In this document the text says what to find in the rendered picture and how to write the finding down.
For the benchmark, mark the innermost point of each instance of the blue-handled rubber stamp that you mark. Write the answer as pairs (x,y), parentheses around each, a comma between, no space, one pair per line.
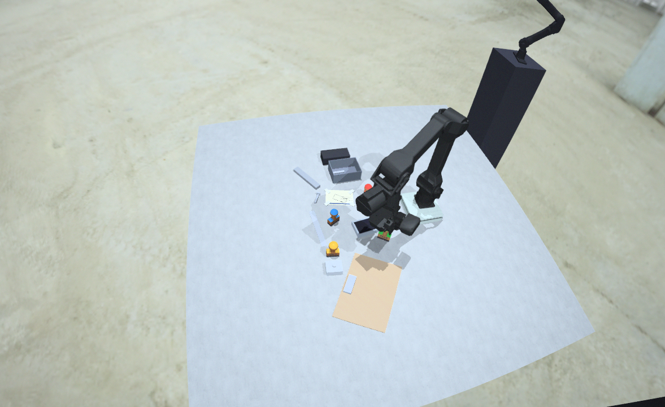
(334,217)

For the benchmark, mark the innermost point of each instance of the yellow rubber stamp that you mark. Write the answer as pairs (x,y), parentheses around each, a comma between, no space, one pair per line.
(333,250)

